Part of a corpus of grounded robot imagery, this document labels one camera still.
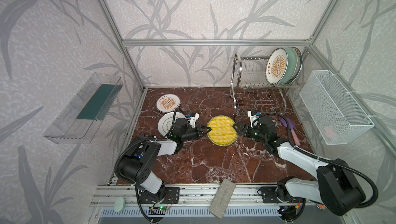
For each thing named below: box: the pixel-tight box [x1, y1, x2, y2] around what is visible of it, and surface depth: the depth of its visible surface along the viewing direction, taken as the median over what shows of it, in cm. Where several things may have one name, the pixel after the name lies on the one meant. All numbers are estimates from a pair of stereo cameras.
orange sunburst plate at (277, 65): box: [265, 47, 289, 86], surface depth 86 cm
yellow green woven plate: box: [207, 115, 238, 147], surface depth 87 cm
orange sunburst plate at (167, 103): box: [155, 93, 181, 114], surface depth 114 cm
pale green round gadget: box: [113, 196, 126, 214], surface depth 71 cm
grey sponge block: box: [209, 178, 236, 219], surface depth 72 cm
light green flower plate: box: [279, 47, 299, 86], surface depth 79 cm
